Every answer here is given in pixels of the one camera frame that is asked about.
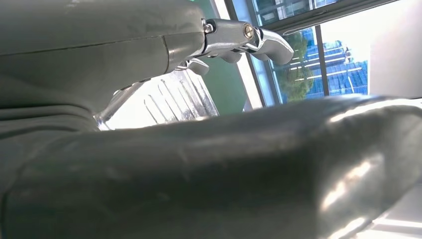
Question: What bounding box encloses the electronic scale with steel tray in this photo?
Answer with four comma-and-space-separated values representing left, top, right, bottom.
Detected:
94, 68, 220, 131

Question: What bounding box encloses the dark framed window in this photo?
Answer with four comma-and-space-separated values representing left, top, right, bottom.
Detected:
225, 0, 422, 107

